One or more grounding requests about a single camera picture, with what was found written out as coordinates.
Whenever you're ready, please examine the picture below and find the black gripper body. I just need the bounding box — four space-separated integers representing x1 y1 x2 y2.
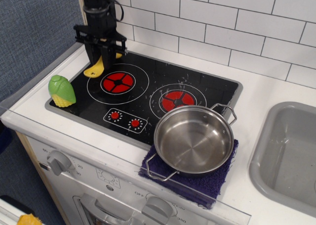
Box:
74 9 127 54

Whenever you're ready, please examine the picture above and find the yellow dish brush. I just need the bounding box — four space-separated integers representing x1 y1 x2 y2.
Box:
83 52 122 78

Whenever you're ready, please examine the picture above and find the yellow object at bottom left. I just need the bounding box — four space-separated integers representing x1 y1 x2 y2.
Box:
17 214 43 225

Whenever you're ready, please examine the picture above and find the purple cloth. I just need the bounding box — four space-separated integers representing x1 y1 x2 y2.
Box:
138 139 239 209

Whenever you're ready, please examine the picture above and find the black toy stove top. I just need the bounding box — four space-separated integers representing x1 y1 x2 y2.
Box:
45 53 242 150

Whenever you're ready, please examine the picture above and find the green yellow toy corn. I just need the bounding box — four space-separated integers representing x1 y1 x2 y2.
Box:
48 75 77 108

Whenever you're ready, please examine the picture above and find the grey oven knob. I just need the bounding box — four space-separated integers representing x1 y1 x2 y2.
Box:
47 150 72 176
142 196 173 225

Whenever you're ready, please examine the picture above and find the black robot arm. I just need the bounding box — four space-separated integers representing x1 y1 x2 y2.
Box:
74 0 127 70

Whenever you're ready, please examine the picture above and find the stainless steel pot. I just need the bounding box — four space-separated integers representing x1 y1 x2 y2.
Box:
146 103 237 181

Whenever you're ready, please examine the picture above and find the grey sink basin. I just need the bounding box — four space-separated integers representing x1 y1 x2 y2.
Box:
249 102 316 217

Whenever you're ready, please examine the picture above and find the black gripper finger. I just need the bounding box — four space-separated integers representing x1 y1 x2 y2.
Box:
84 43 101 64
101 43 121 70

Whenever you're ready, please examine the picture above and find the grey left oven knob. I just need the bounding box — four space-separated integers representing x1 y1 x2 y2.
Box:
47 150 72 176

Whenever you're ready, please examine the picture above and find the grey right oven knob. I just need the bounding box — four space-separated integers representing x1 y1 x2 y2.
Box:
142 196 173 225

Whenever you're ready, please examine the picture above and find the white toy oven front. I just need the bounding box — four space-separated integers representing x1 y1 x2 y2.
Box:
27 137 213 225

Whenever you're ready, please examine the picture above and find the black cable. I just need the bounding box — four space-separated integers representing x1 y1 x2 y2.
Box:
108 0 124 22

